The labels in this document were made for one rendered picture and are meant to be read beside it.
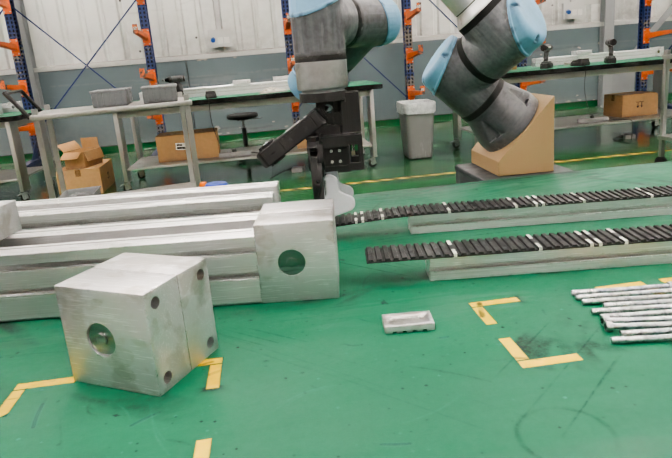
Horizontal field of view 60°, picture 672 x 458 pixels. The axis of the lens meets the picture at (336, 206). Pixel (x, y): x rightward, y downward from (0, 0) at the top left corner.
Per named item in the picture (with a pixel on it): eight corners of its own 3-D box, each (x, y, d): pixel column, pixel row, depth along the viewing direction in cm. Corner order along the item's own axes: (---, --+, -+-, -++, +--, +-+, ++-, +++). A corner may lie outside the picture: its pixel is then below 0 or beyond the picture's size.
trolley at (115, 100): (204, 215, 425) (184, 75, 400) (214, 235, 374) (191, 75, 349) (51, 240, 395) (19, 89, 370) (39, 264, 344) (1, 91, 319)
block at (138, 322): (232, 336, 60) (220, 249, 58) (160, 397, 50) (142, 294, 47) (154, 326, 64) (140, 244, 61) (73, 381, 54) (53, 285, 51)
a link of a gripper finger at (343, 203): (357, 235, 84) (352, 172, 84) (317, 239, 85) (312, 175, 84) (357, 234, 88) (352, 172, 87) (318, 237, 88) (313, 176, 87)
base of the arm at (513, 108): (476, 148, 136) (445, 121, 133) (518, 96, 134) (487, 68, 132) (503, 156, 121) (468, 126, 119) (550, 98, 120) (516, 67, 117)
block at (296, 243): (339, 261, 79) (333, 193, 77) (339, 298, 67) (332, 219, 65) (273, 266, 79) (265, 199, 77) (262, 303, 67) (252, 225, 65)
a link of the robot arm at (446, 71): (464, 96, 134) (420, 58, 130) (508, 60, 124) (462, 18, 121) (454, 127, 126) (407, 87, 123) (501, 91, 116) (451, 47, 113)
